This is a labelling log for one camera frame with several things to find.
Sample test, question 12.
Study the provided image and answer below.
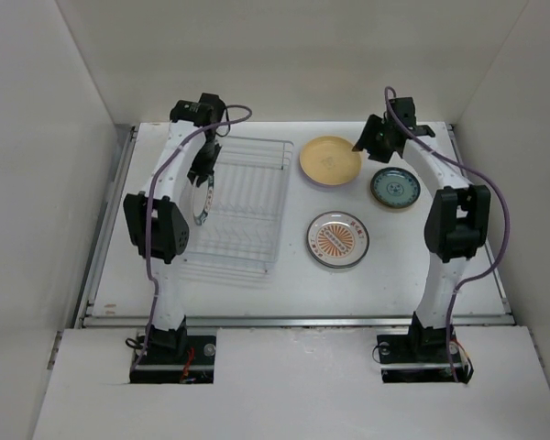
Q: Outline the blue floral green plate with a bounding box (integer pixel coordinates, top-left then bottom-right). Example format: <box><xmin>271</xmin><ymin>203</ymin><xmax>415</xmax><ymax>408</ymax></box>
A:
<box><xmin>369</xmin><ymin>167</ymin><xmax>422</xmax><ymax>209</ymax></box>

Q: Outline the lavender purple plate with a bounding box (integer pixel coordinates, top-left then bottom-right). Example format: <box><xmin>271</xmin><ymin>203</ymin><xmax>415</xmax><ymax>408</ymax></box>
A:
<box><xmin>302</xmin><ymin>172</ymin><xmax>358</xmax><ymax>191</ymax></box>

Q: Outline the white plate orange sunburst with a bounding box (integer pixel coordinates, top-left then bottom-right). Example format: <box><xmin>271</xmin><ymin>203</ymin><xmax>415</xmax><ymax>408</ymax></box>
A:
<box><xmin>306</xmin><ymin>211</ymin><xmax>370</xmax><ymax>270</ymax></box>

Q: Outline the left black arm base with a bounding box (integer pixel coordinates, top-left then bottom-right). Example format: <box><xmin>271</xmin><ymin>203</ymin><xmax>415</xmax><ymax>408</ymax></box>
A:
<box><xmin>125</xmin><ymin>327</ymin><xmax>217</xmax><ymax>385</ymax></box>

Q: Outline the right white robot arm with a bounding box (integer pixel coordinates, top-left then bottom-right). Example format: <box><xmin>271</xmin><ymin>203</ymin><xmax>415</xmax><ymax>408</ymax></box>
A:
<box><xmin>354</xmin><ymin>97</ymin><xmax>491</xmax><ymax>364</ymax></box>

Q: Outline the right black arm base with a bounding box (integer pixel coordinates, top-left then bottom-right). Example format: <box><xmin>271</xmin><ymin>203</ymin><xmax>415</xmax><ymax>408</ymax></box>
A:
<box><xmin>371</xmin><ymin>334</ymin><xmax>474</xmax><ymax>384</ymax></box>

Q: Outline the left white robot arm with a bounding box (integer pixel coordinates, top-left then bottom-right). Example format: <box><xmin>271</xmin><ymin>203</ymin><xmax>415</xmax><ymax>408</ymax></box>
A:
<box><xmin>123</xmin><ymin>93</ymin><xmax>239</xmax><ymax>367</ymax></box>

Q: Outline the clear wire dish rack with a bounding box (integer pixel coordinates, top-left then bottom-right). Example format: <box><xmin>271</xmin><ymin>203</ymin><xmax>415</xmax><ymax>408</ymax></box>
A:
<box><xmin>179</xmin><ymin>136</ymin><xmax>294</xmax><ymax>271</ymax></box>

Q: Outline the aluminium table edge rail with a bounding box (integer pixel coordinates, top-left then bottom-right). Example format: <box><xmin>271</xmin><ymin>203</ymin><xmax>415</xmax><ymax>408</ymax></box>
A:
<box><xmin>82</xmin><ymin>121</ymin><xmax>515</xmax><ymax>328</ymax></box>

